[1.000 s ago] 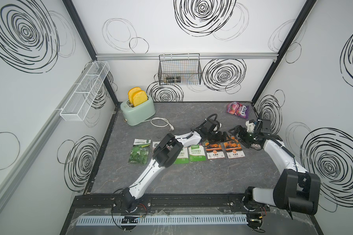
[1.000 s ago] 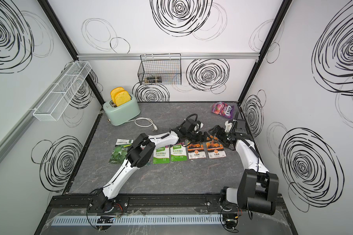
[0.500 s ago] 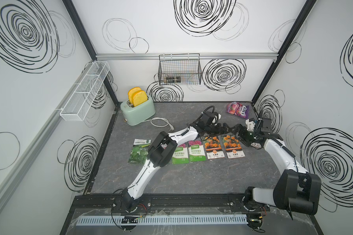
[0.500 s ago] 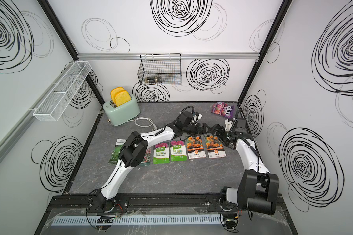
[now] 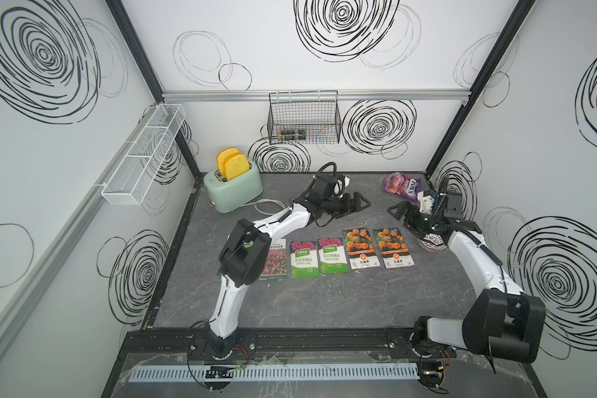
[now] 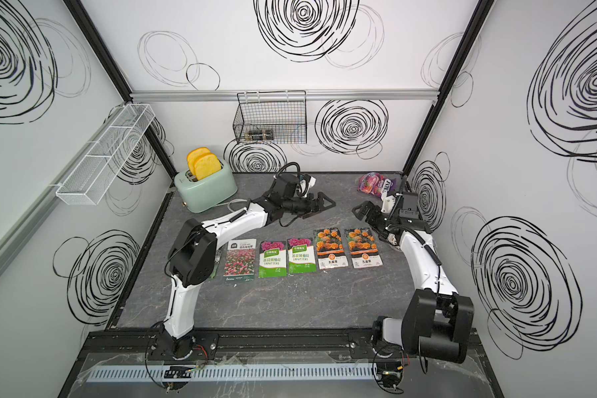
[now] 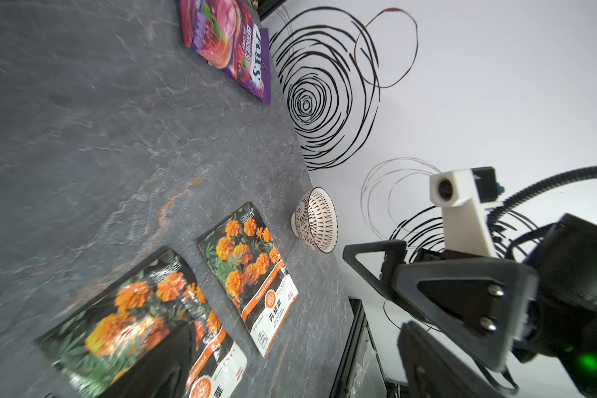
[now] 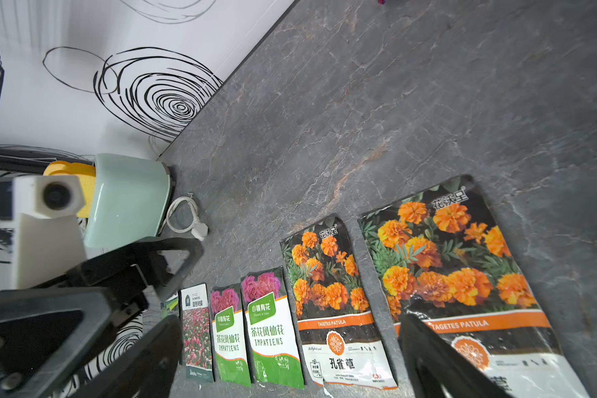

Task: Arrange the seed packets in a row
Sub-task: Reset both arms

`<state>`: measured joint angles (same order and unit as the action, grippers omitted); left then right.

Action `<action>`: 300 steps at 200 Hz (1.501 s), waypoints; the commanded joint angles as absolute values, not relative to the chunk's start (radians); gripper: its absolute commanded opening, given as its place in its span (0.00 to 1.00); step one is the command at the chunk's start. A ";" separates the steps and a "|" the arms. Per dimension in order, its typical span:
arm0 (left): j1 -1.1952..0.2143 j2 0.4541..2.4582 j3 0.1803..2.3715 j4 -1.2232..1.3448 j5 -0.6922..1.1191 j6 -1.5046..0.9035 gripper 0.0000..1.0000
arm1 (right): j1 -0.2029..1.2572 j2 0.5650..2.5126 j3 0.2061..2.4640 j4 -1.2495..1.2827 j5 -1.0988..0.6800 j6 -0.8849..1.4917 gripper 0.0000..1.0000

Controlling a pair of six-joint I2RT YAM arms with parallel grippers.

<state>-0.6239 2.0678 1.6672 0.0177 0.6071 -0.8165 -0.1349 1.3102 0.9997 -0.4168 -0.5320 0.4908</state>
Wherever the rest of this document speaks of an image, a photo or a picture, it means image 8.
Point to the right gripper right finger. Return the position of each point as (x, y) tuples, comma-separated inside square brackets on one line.
[(435, 369)]

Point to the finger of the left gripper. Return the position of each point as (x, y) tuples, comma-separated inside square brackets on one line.
[(48, 335), (162, 263)]

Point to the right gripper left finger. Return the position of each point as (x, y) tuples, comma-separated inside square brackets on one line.
[(146, 370)]

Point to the green leafy seed packet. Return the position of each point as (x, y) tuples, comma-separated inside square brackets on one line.
[(170, 307)]

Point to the pink flower field seed packet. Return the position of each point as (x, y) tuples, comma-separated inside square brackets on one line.
[(196, 333)]

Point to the green white impatiens seed packet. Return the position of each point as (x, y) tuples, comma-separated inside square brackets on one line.
[(228, 328)]

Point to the orange marigold seed packet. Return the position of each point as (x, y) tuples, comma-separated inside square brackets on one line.
[(441, 256), (340, 340)]

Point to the mint green toaster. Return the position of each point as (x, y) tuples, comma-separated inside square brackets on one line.
[(130, 198)]

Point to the yellow toast slice front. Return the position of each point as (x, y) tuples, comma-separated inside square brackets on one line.
[(83, 174)]

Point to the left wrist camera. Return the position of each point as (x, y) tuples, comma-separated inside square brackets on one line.
[(46, 240)]

